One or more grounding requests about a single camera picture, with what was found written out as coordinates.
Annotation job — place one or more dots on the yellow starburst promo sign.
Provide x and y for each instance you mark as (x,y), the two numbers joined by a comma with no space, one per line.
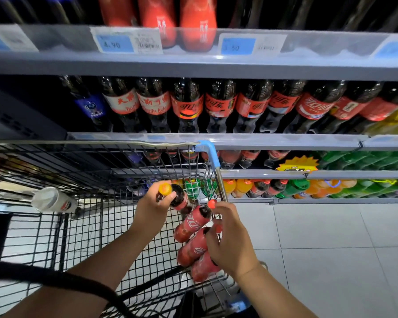
(297,163)

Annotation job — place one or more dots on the person's left forearm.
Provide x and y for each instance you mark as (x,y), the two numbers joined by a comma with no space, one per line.
(73,281)

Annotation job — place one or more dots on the white paper cup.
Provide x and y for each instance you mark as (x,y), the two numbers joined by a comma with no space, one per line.
(53,200)

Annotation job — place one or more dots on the dark cola bottle yellow cap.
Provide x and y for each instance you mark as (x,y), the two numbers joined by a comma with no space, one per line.
(179,197)

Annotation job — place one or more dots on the person's right forearm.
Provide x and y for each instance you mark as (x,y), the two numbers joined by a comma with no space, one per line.
(275,294)

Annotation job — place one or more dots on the grey store shelving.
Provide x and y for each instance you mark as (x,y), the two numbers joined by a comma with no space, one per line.
(186,63)

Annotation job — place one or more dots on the row of yellow drink bottles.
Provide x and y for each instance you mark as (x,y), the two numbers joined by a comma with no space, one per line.
(391,119)

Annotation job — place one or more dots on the dark cola bottle blue label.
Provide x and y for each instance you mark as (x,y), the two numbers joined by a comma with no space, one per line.
(66,6)

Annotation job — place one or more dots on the person's left hand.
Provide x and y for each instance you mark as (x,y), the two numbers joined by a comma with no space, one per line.
(152,212)

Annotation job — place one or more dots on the red cola bottle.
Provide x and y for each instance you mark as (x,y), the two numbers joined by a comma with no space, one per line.
(197,23)
(116,10)
(158,20)

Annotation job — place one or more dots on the person's right hand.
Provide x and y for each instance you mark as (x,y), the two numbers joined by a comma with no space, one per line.
(232,248)

